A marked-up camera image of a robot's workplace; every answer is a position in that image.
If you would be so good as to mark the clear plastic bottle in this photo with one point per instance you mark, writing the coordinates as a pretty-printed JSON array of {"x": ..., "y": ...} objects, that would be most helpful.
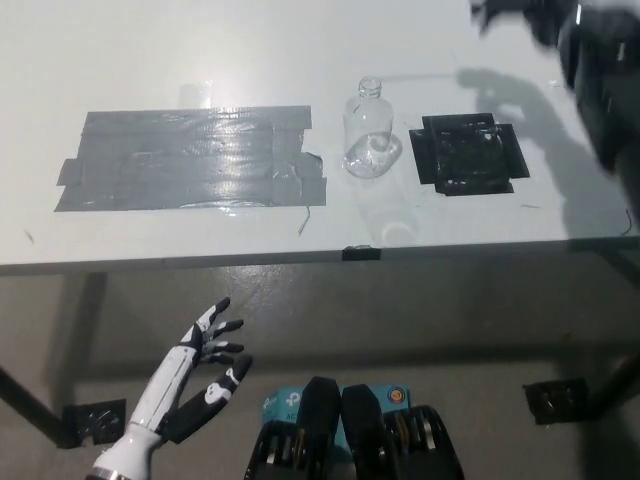
[{"x": 367, "y": 140}]

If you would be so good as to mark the black table leg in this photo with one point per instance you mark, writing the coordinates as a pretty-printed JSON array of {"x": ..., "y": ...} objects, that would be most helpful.
[
  {"x": 35, "y": 405},
  {"x": 87, "y": 340},
  {"x": 617, "y": 385}
]

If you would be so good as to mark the teal cardboard box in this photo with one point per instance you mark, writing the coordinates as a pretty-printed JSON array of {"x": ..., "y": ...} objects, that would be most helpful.
[{"x": 282, "y": 402}]

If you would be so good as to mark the grey tape patch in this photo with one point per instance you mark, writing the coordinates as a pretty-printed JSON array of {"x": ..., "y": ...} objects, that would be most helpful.
[{"x": 190, "y": 162}]

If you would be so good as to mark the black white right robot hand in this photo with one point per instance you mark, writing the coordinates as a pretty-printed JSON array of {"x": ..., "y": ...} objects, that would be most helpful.
[{"x": 542, "y": 17}]

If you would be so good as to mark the thin black thread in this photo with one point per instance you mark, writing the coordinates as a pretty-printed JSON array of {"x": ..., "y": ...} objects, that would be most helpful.
[{"x": 628, "y": 222}]

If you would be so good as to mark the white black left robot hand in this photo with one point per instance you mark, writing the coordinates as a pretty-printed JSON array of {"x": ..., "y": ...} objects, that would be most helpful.
[{"x": 160, "y": 395}]

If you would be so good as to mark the black robot body blocks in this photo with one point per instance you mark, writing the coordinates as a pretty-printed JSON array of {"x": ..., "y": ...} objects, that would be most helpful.
[{"x": 355, "y": 440}]

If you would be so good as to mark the small black tape piece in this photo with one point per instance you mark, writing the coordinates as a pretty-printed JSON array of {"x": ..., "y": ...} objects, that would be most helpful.
[{"x": 361, "y": 254}]

